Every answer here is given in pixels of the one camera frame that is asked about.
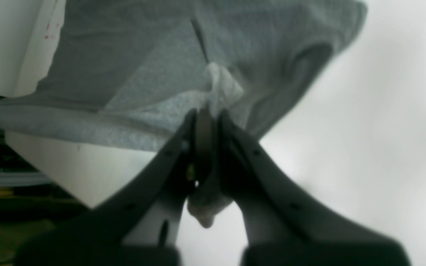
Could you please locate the grey T-shirt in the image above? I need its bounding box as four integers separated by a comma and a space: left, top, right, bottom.
0, 0, 368, 228

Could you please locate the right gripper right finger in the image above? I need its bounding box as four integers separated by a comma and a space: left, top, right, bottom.
219, 111, 410, 266

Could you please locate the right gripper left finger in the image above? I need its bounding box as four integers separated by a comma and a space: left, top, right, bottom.
14, 110, 196, 266

